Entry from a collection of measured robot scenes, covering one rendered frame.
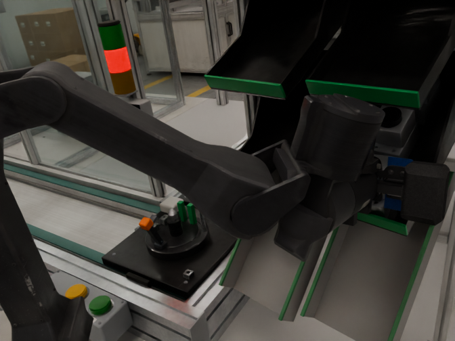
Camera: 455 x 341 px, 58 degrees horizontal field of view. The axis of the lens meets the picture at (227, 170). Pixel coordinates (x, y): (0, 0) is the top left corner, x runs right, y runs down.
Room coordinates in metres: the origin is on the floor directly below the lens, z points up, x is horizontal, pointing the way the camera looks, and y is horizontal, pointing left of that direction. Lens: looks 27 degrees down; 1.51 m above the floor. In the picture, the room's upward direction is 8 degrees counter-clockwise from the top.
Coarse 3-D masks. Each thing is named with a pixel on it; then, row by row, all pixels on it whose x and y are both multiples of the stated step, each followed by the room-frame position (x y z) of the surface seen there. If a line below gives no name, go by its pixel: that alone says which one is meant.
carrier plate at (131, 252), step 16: (208, 224) 0.79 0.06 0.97; (128, 240) 0.77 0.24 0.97; (144, 240) 0.76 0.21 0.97; (224, 240) 0.72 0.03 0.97; (112, 256) 0.72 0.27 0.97; (128, 256) 0.71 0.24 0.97; (144, 256) 0.70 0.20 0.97; (192, 256) 0.68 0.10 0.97; (208, 256) 0.67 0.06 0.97; (224, 256) 0.68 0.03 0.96; (144, 272) 0.65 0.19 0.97; (160, 272) 0.65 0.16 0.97; (176, 272) 0.64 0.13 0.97; (208, 272) 0.63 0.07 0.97; (176, 288) 0.59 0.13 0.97; (192, 288) 0.59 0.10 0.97
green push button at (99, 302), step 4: (100, 296) 0.60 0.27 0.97; (104, 296) 0.60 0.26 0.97; (108, 296) 0.60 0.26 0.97; (92, 300) 0.59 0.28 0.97; (96, 300) 0.59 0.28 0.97; (100, 300) 0.59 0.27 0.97; (104, 300) 0.58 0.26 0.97; (108, 300) 0.58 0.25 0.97; (92, 304) 0.58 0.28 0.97; (96, 304) 0.58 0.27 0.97; (100, 304) 0.58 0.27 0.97; (104, 304) 0.57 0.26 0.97; (108, 304) 0.58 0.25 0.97; (92, 308) 0.57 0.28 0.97; (96, 308) 0.57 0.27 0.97; (100, 308) 0.57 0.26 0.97; (104, 308) 0.57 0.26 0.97; (108, 308) 0.57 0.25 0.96; (92, 312) 0.57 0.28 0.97; (96, 312) 0.56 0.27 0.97; (100, 312) 0.56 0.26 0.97; (104, 312) 0.57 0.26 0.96
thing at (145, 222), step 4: (152, 216) 0.71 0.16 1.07; (156, 216) 0.70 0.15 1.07; (144, 220) 0.68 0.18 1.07; (148, 220) 0.68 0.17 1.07; (152, 220) 0.69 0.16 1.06; (140, 224) 0.68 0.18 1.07; (144, 224) 0.67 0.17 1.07; (148, 224) 0.68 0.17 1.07; (152, 224) 0.69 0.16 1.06; (144, 228) 0.68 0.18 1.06; (148, 228) 0.68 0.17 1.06; (152, 228) 0.69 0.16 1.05; (148, 232) 0.69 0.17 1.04; (152, 232) 0.69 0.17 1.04; (156, 232) 0.69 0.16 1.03; (152, 236) 0.69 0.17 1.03; (156, 236) 0.69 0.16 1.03; (156, 240) 0.69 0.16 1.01; (160, 240) 0.70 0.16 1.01; (160, 244) 0.70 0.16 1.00
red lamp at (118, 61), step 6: (126, 48) 0.95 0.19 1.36; (108, 54) 0.93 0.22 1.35; (114, 54) 0.93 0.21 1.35; (120, 54) 0.93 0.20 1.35; (126, 54) 0.95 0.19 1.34; (108, 60) 0.93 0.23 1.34; (114, 60) 0.93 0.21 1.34; (120, 60) 0.93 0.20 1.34; (126, 60) 0.94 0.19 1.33; (108, 66) 0.94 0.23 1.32; (114, 66) 0.93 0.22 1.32; (120, 66) 0.93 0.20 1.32; (126, 66) 0.94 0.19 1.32; (114, 72) 0.93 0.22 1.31
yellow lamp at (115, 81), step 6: (120, 72) 0.93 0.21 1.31; (126, 72) 0.93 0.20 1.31; (114, 78) 0.93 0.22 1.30; (120, 78) 0.93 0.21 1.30; (126, 78) 0.93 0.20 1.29; (132, 78) 0.95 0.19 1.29; (114, 84) 0.93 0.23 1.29; (120, 84) 0.93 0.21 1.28; (126, 84) 0.93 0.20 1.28; (132, 84) 0.94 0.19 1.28; (114, 90) 0.94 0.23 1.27; (120, 90) 0.93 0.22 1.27; (126, 90) 0.93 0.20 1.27; (132, 90) 0.94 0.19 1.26
